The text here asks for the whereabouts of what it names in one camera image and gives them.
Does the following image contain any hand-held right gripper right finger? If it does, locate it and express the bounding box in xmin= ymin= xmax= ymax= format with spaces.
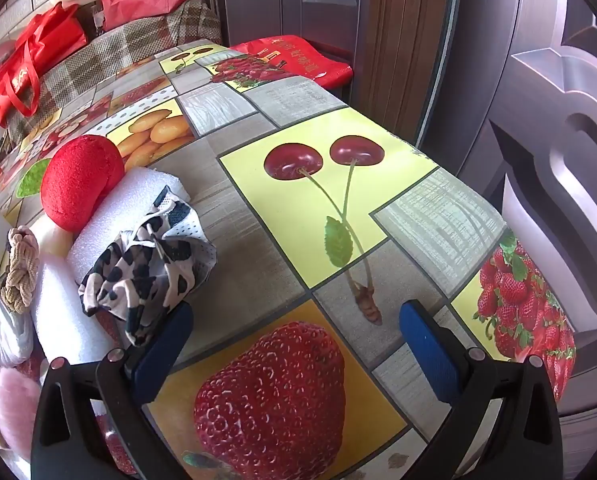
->
xmin=399 ymin=300 xmax=562 ymax=480

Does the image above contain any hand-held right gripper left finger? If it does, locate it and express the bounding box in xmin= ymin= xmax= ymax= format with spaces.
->
xmin=31 ymin=302 xmax=195 ymax=480

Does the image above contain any cow print cloth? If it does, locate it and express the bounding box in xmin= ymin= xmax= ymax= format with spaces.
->
xmin=77 ymin=185 xmax=218 ymax=347

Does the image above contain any white foam sheet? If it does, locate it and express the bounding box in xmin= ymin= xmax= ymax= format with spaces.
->
xmin=31 ymin=167 xmax=190 ymax=367

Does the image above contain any pink fluffy toy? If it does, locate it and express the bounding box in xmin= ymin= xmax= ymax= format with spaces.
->
xmin=0 ymin=365 xmax=43 ymax=461

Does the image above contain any white ribbed cloth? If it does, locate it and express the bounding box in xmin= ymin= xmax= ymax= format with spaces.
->
xmin=0 ymin=290 xmax=34 ymax=378

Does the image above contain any fruit print tablecloth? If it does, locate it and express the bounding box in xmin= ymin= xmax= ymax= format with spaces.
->
xmin=0 ymin=42 xmax=577 ymax=480

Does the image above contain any plaid blanket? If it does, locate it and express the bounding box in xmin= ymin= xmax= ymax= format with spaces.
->
xmin=6 ymin=0 xmax=224 ymax=146

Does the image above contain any red printed bag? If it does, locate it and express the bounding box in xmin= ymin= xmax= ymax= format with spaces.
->
xmin=228 ymin=35 xmax=353 ymax=87

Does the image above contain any beige knotted rope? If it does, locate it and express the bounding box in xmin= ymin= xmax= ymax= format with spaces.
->
xmin=1 ymin=226 xmax=40 ymax=313

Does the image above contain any bright red handled bag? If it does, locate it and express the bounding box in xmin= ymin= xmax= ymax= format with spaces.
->
xmin=0 ymin=4 xmax=88 ymax=128

